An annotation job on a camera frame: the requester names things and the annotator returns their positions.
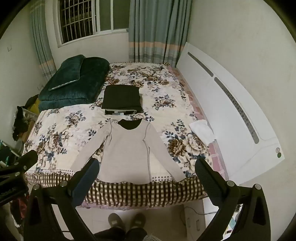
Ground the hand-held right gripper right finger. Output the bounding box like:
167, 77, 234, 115
195, 159, 277, 241

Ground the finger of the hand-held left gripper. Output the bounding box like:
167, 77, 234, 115
0, 150, 38, 202

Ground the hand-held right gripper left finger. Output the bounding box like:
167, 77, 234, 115
23, 158, 100, 241

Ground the beige long-sleeve shirt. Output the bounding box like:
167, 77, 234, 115
70, 119, 185, 185

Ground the pile of dark clothes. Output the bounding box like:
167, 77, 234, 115
13, 95, 40, 141

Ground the folded white cloth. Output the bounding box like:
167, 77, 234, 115
189, 120, 216, 143

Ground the person's grey slipper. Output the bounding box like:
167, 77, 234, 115
108, 213, 126, 230
130, 213, 147, 230

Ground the floral bed sheet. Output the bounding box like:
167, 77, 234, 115
22, 62, 228, 209

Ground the white headboard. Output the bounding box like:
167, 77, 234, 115
176, 42, 285, 183

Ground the folded striped garment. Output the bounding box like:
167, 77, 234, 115
105, 108, 137, 116

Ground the folded black garment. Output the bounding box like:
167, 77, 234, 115
101, 85, 142, 110

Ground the dark green folded quilt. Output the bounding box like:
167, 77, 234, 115
38, 55, 110, 112

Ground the blue-grey striped curtain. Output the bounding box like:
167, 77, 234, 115
128, 0, 193, 63
30, 5, 57, 82

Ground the barred window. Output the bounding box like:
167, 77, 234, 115
54, 0, 130, 46

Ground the black cable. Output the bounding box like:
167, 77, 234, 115
180, 204, 218, 230

